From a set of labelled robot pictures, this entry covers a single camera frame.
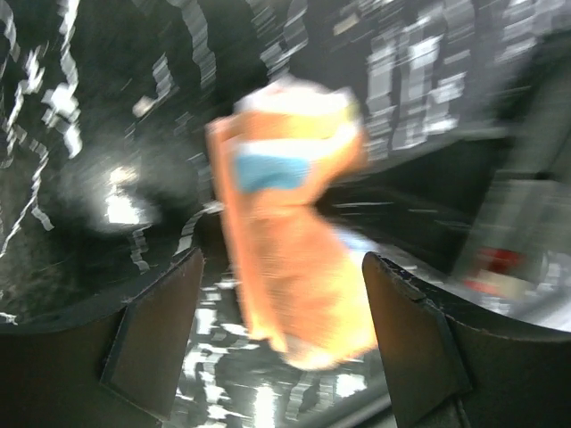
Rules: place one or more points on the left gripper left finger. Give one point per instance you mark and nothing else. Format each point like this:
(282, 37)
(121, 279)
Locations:
(112, 360)

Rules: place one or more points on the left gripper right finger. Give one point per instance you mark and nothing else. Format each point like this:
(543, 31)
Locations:
(451, 363)

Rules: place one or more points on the orange blue dotted towel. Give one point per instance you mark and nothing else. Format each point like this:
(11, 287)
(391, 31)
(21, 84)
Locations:
(301, 286)

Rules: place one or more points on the black marble pattern mat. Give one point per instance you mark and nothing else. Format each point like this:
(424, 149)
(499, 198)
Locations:
(106, 174)

